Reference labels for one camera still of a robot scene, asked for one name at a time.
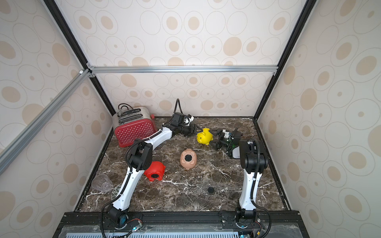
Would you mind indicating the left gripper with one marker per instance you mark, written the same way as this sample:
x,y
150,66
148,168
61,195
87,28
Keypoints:
x,y
194,130

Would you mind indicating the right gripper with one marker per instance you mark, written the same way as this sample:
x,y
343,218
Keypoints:
x,y
222,140

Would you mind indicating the yellow piggy bank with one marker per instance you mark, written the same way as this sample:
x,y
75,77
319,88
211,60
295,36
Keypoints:
x,y
204,137

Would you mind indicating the pink piggy bank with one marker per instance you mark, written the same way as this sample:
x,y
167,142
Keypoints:
x,y
186,165

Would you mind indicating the red piggy bank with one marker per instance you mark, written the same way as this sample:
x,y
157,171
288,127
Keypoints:
x,y
155,168

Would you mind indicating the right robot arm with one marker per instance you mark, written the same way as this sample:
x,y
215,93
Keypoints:
x,y
254,161

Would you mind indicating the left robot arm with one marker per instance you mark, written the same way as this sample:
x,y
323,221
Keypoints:
x,y
139,159

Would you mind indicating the red metal toaster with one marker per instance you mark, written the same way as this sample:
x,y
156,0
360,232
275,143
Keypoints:
x,y
131,123

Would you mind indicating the speckled stone egg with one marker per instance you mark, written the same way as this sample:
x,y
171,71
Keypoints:
x,y
115,191

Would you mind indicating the clear glass cup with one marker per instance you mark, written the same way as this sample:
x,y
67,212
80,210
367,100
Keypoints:
x,y
102,183

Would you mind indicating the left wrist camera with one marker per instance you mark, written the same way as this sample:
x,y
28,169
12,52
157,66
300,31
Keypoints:
x,y
188,119

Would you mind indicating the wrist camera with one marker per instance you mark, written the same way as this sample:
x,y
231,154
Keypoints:
x,y
227,135
188,119

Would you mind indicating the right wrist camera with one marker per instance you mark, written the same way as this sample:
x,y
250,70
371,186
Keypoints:
x,y
227,135

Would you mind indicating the horizontal aluminium rail back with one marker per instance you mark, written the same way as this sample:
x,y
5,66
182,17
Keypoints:
x,y
184,69

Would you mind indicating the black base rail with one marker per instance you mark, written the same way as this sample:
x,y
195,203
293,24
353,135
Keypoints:
x,y
223,224

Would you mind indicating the diagonal aluminium rail left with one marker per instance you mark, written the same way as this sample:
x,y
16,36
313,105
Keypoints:
x,y
23,139

